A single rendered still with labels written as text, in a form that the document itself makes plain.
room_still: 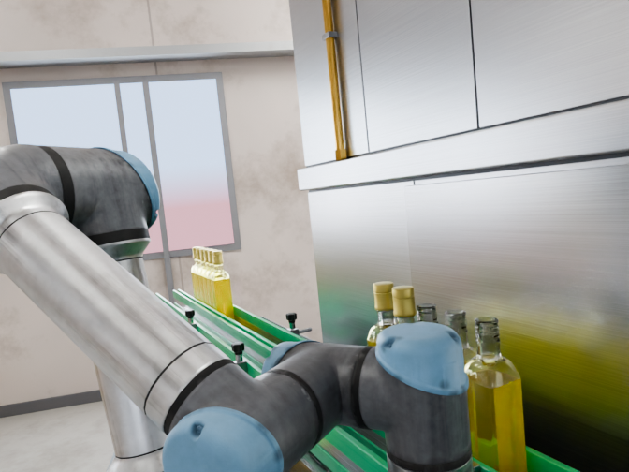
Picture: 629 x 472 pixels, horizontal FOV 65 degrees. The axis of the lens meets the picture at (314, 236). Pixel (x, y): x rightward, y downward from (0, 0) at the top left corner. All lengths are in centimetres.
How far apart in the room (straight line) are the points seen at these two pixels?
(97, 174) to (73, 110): 327
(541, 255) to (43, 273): 61
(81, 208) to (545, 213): 59
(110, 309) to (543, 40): 64
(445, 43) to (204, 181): 298
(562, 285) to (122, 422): 59
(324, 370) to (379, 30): 78
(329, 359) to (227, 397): 12
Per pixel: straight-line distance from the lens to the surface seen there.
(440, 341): 43
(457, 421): 46
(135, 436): 68
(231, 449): 36
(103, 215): 65
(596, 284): 72
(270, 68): 393
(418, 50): 99
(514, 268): 80
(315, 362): 46
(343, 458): 82
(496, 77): 84
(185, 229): 376
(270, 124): 384
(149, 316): 44
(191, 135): 378
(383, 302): 84
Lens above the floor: 132
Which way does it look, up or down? 5 degrees down
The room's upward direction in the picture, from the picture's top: 6 degrees counter-clockwise
